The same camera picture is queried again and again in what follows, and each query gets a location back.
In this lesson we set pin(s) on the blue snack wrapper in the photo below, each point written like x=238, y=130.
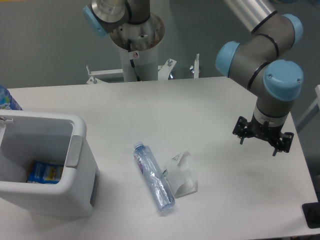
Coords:
x=41, y=172

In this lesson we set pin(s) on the white right bracket frame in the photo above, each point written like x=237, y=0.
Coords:
x=166, y=71

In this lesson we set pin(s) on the black device at table edge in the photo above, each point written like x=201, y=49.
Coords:
x=312, y=214

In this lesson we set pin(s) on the white plastic trash can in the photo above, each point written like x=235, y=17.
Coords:
x=51, y=137

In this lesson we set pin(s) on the white left bracket frame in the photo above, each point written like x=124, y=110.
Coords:
x=104, y=76

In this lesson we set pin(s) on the white bracket frame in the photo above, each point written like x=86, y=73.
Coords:
x=166, y=71
x=104, y=76

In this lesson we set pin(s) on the clear plastic water bottle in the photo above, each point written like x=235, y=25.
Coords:
x=153, y=176

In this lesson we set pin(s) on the blue patterned bottle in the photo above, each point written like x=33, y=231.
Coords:
x=7, y=102

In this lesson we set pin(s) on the clear plastic bag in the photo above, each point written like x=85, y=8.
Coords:
x=180, y=174

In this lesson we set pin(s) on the white frame at right edge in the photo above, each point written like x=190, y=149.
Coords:
x=310, y=112

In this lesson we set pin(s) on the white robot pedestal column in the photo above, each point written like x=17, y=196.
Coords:
x=138, y=48

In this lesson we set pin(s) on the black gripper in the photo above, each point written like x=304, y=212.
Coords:
x=264, y=131

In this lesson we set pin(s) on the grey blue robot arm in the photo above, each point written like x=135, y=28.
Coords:
x=255, y=65

